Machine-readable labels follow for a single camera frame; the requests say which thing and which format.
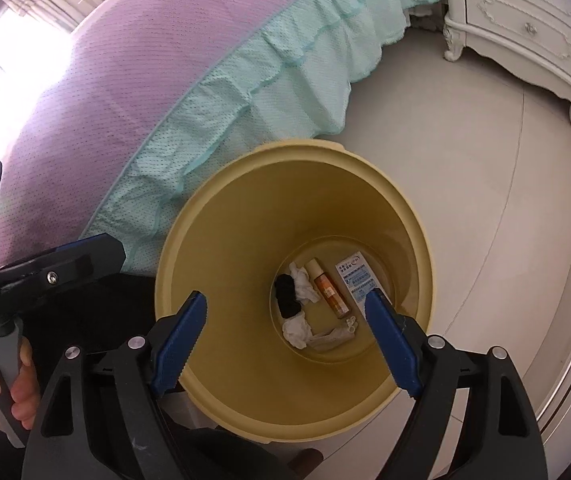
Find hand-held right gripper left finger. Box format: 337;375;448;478
20;289;209;480

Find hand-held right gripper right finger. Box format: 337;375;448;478
362;287;549;480

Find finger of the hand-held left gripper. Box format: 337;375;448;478
0;232;127;294

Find cream cloth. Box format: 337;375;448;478
307;315;361;352

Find blue white medicine box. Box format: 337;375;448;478
334;253;379;319

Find amber liquid bottle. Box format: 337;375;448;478
306;258;349;319

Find small white tissue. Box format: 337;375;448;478
281;312;314;351

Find large white tissue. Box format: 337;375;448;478
287;262;323;304

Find black hair scrunchie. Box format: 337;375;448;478
272;273;307;319

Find yellow plastic trash bin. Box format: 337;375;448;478
154;138;434;445

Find person's left hand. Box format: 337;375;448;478
0;336;42;432

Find person's dark pants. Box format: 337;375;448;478
16;272;327;480

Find pink bedspread with teal ruffle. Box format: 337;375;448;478
0;0;441;277

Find sliding glass door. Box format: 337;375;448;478
0;4;72;137

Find white carved nightstand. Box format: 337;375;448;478
437;0;571;132

